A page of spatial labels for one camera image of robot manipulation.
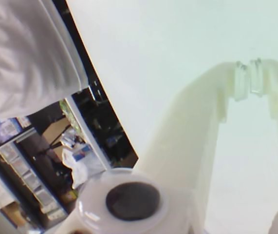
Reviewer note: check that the plastic googly eye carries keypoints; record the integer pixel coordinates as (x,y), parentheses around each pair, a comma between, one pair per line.
(131,201)

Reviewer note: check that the white table frame bar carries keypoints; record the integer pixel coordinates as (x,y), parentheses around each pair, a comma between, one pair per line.
(87,131)

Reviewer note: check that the person in white T-shirt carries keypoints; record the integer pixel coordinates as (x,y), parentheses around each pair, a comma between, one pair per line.
(19,61)

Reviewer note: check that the cluttered storage shelf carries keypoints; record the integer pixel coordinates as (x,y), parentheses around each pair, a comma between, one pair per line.
(22,170)

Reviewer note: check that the white plastic bag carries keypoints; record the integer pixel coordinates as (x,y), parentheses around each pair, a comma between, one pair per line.
(82,161)

